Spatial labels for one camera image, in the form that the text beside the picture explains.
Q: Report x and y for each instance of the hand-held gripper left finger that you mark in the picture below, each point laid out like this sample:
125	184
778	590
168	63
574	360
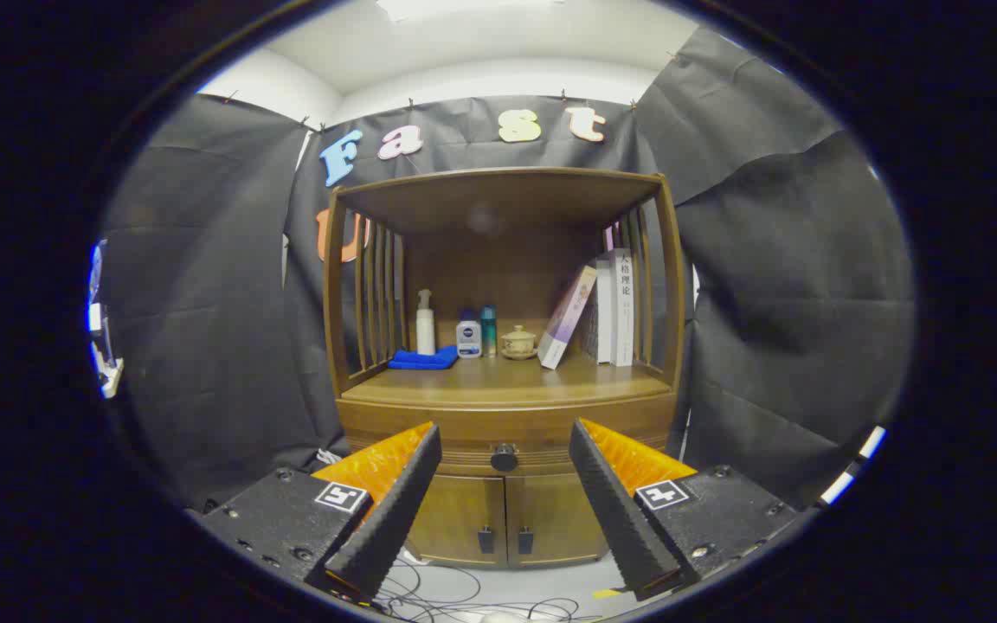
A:
395	510

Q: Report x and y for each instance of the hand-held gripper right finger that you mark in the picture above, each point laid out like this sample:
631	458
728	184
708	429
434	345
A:
615	510

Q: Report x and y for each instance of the black round drawer knob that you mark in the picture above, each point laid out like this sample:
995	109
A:
504	457

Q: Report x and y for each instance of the wooden drawer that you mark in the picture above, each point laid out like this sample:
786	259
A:
507	424

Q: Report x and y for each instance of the wooden cabinet door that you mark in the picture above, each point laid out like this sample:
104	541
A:
559	510
459	510

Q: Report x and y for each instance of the wooden cabinet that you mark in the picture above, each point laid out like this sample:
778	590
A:
498	251

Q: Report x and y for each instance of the yellow tape strip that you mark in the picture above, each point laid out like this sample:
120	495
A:
607	594

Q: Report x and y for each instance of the blue folded cloth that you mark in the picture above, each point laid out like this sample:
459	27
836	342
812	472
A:
421	359

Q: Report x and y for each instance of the white spray bottle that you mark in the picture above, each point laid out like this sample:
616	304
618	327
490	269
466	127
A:
425	333

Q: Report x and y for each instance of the white lotion bottle blue cap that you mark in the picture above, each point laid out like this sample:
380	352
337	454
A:
469	339

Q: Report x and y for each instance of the white book black lettered spine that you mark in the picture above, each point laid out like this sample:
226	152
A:
623	320

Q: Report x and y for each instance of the beige lidded teacup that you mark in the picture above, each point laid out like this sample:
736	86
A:
518	344

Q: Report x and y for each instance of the purple and white book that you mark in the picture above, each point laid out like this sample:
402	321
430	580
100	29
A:
566	320

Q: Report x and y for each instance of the plain white book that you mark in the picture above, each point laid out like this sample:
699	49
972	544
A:
604	311

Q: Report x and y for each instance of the slim teal bottle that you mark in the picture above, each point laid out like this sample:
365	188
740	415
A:
488	333

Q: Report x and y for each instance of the black backdrop cloth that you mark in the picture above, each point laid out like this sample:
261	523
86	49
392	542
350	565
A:
204	285

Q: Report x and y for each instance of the white and blue equipment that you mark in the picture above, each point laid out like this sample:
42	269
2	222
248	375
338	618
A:
100	333

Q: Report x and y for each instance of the ceiling light panel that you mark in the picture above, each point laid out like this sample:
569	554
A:
429	7

